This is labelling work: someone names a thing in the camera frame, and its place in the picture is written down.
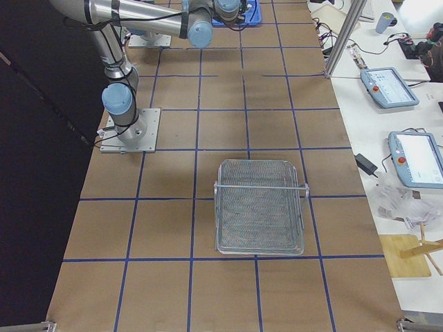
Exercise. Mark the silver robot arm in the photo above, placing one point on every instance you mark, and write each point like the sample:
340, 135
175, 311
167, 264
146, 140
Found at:
193, 22
230, 12

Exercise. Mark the black power adapter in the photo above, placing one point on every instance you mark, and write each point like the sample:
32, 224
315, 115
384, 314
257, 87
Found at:
366, 165

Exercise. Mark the blue plastic tray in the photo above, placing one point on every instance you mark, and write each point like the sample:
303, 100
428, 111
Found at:
253, 17

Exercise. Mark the crumpled plastic bag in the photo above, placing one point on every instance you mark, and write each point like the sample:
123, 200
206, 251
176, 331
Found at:
392, 200

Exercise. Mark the far teach pendant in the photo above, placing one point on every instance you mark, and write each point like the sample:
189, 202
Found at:
387, 88

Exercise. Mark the teach pendant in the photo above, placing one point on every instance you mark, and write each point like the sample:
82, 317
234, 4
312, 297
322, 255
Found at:
387, 88
416, 158

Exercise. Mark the near teach pendant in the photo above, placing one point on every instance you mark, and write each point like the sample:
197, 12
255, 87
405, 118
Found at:
416, 158

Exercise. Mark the wooden board with stand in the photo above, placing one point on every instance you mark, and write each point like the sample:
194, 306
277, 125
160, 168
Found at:
408, 256

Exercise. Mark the light blue cup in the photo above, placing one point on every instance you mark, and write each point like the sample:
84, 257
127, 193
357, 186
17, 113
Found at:
386, 20

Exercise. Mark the wire mesh shelf basket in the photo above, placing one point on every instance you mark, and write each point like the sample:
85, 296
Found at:
258, 209

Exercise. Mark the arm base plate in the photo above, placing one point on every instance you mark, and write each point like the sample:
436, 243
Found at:
151, 40
140, 137

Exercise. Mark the aluminium frame post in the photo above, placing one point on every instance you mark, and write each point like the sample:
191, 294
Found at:
352, 17

